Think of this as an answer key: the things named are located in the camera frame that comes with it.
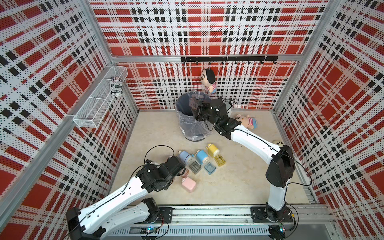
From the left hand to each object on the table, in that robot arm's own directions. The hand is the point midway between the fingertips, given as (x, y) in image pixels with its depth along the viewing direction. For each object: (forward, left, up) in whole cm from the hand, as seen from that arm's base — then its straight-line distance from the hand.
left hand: (176, 169), depth 75 cm
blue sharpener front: (+9, -3, -6) cm, 12 cm away
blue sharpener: (+11, -13, -9) cm, 19 cm away
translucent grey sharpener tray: (+7, -9, -15) cm, 18 cm away
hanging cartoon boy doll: (+49, -17, +20) cm, 56 cm away
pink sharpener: (-6, -6, -7) cm, 11 cm away
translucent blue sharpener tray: (+7, -18, -15) cm, 24 cm away
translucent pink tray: (+2, -4, -13) cm, 14 cm away
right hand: (+27, -8, +22) cm, 36 cm away
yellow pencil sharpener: (+15, -20, -7) cm, 26 cm away
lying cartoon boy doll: (+37, -48, -8) cm, 61 cm away
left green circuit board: (-25, +11, -12) cm, 30 cm away
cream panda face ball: (+22, -64, -11) cm, 69 cm away
